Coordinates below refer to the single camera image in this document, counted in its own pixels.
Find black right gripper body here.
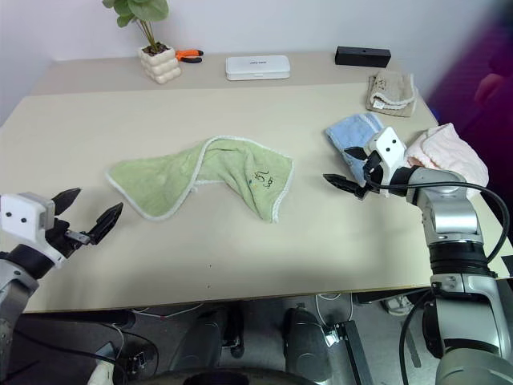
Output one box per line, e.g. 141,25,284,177
362,151,385,194

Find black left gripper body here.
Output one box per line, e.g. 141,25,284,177
44,218,96,261

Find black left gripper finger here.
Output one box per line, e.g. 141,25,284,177
51,187,83,220
88,201,124,245

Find blue towel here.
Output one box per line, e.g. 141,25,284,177
324,111,386,184

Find beige towel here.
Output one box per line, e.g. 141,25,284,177
364,71,418,119

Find pink towel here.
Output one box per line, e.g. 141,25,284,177
403,123,491,198

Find green towel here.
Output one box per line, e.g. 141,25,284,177
106,135,295,225

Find black rectangular box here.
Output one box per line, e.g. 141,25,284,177
334,45,393,69

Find white flat case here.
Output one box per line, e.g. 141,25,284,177
224,55,292,83

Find white shoe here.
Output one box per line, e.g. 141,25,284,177
385,295,414,317

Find dark rounded shape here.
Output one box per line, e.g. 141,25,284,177
168,307,246,376
281,306,334,383

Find cream bubble plant pot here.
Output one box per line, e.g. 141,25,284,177
137,42,183,86

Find green leafy plant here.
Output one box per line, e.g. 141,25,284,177
102,0,171,52

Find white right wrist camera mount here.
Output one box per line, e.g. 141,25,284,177
366,127,409,199

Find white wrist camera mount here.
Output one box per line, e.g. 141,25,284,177
0,192,68,270
366,127,409,199

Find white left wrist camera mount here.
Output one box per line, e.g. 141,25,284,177
0,192,68,270

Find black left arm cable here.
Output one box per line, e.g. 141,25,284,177
0,330,129,382

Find white thin cable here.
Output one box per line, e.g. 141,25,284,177
315,293,354,336

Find black metal post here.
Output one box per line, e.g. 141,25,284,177
333,319,377,385

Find orange handled pliers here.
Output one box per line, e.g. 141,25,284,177
175,48,205,64

